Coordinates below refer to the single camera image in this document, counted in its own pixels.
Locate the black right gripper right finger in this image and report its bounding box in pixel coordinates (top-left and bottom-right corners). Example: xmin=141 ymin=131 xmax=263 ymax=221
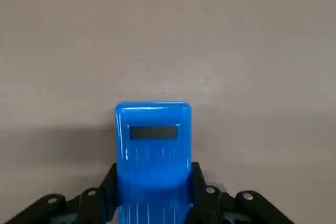
xmin=187 ymin=161 xmax=295 ymax=224

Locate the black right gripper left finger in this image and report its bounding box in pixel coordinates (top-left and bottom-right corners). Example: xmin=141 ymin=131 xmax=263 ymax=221
xmin=0 ymin=163 xmax=119 ymax=224

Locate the blue plastic eraser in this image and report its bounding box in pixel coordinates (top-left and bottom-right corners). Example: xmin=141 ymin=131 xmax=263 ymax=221
xmin=114 ymin=100 xmax=194 ymax=224

